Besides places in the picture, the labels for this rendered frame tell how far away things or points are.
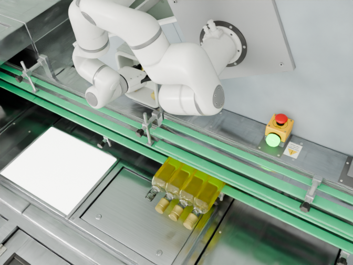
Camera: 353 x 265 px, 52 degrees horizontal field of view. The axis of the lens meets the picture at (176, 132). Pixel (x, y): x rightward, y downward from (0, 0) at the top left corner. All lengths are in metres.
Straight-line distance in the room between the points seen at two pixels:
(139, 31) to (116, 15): 0.06
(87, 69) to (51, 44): 0.92
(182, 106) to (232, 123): 0.43
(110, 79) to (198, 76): 0.37
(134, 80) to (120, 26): 0.48
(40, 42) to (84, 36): 1.05
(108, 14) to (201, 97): 0.27
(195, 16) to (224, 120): 0.39
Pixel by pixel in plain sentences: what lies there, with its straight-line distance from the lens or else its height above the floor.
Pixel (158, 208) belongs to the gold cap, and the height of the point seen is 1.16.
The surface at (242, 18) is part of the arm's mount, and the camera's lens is 1.08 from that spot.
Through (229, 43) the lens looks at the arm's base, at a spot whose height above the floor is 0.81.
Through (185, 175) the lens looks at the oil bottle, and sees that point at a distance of 1.32.
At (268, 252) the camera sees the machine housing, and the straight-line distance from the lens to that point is 1.41.
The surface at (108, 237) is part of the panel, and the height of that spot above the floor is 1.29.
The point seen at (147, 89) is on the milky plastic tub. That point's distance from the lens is 1.50.
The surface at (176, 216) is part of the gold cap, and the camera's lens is 1.25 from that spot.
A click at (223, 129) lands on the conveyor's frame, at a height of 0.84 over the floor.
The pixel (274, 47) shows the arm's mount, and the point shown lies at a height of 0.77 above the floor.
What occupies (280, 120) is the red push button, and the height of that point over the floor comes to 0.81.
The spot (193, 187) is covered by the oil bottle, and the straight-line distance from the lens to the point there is 1.29.
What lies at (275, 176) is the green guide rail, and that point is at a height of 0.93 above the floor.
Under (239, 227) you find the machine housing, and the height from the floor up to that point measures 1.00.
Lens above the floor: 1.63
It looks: 32 degrees down
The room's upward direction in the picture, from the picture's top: 141 degrees counter-clockwise
